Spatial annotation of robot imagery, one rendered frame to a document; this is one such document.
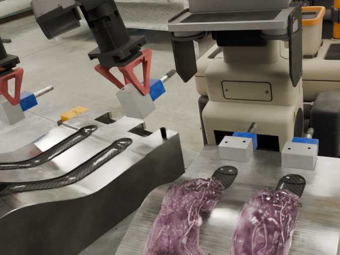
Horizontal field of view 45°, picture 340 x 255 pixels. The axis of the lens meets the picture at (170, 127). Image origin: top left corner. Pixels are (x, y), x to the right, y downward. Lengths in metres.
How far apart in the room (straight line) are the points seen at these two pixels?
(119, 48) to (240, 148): 0.26
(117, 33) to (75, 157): 0.24
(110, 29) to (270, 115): 0.45
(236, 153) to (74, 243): 0.30
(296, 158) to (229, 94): 0.39
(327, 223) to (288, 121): 0.48
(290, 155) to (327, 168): 0.06
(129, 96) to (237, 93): 0.36
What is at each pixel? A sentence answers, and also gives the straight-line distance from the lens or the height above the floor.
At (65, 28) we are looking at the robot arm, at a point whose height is 1.11.
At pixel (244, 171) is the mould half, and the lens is 0.70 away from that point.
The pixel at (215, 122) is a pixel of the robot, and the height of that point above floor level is 0.77.
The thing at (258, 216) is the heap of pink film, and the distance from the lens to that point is 0.52.
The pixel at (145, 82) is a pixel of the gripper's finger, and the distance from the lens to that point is 0.75.
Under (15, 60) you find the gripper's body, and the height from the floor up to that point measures 1.04.
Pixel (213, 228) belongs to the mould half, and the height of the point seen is 0.89.
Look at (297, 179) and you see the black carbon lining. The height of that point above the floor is 0.85.
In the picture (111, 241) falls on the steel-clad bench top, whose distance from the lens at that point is 0.70.
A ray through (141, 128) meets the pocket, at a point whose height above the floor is 0.88.
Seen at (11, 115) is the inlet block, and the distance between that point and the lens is 0.94.
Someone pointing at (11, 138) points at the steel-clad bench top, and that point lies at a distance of 1.14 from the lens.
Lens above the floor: 1.25
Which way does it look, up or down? 28 degrees down
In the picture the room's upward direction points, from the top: 10 degrees counter-clockwise
